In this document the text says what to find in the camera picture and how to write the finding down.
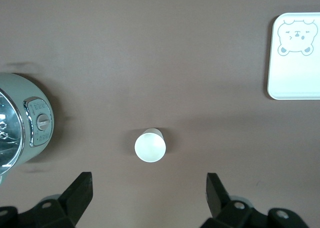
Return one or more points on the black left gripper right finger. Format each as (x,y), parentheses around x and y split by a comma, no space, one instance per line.
(217,198)

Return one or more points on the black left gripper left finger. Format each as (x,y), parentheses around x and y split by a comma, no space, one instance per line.
(75,195)

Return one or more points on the cream tray with bear print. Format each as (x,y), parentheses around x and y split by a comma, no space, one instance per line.
(295,70)

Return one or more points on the glass pot lid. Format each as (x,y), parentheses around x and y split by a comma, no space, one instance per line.
(10,127)

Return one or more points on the grey pot with glass lid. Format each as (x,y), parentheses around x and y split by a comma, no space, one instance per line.
(30,92)

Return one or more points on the brown table mat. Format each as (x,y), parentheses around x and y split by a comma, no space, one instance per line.
(160,62)

